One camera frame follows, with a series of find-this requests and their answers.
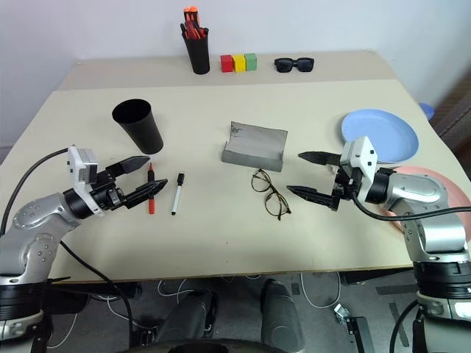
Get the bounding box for narrow black tool holder cup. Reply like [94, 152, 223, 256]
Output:
[184, 26, 212, 76]

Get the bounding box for dark grey rounded shell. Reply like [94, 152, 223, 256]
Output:
[260, 278, 305, 353]
[156, 288, 219, 349]

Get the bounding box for red marker pen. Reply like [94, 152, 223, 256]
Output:
[147, 162, 156, 215]

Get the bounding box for tortoiseshell eyeglasses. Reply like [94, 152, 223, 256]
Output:
[251, 168, 293, 222]

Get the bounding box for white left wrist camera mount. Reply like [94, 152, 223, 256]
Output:
[67, 146, 102, 216]

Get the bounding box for brown wooden furniture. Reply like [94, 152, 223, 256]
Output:
[431, 69, 471, 156]

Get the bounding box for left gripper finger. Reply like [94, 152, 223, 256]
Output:
[105, 154, 152, 180]
[122, 178, 169, 210]

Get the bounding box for metal caster bracket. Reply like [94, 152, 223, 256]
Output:
[333, 303, 369, 353]

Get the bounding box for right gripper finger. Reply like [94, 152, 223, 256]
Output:
[286, 185, 339, 212]
[297, 150, 344, 166]

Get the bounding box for blue plastic container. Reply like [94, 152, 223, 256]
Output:
[419, 101, 436, 121]

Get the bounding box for white marker with black cap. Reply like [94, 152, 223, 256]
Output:
[170, 172, 186, 217]

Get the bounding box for black sunglasses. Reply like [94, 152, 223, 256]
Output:
[274, 57, 316, 75]

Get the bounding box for black rounded housing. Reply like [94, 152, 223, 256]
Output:
[152, 338, 295, 353]

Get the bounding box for white floor cable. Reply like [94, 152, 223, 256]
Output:
[299, 271, 344, 309]
[157, 278, 194, 307]

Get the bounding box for pink plate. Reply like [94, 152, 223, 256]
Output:
[380, 165, 471, 236]

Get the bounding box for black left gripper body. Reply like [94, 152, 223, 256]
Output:
[89, 168, 128, 212]

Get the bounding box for grey glasses case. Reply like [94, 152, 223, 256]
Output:
[221, 121, 288, 173]

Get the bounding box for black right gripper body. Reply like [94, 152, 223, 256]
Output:
[332, 163, 364, 202]

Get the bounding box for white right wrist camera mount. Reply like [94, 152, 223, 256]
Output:
[340, 135, 379, 202]

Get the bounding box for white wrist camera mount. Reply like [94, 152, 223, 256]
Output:
[340, 135, 379, 202]
[67, 146, 102, 216]

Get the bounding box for wide black cup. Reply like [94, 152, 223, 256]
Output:
[111, 99, 165, 155]

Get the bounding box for blue plate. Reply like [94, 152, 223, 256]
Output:
[340, 110, 420, 166]

